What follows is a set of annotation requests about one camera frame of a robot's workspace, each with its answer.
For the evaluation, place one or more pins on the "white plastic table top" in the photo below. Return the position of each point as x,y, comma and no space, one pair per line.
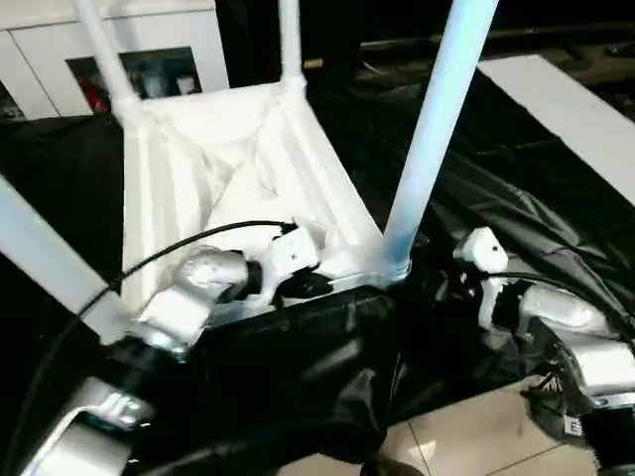
198,163

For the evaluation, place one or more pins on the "black work mat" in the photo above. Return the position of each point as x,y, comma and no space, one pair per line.
521,223

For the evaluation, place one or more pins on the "white flat board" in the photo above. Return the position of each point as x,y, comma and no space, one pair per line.
570,109

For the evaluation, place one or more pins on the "small white cup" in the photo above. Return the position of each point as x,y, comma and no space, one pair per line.
184,85

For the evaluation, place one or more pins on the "black cabinet with gold label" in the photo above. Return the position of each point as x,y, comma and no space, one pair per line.
372,20

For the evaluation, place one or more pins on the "red bottle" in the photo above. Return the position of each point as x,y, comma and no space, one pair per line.
94,94

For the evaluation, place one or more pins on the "white display cabinet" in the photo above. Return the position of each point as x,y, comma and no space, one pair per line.
49,49

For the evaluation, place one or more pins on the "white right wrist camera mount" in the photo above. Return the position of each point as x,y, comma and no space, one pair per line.
483,248

